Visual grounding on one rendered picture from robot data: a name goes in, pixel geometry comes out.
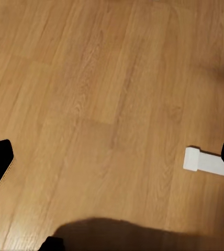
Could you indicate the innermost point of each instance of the desk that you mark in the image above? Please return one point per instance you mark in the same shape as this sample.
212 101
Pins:
195 160

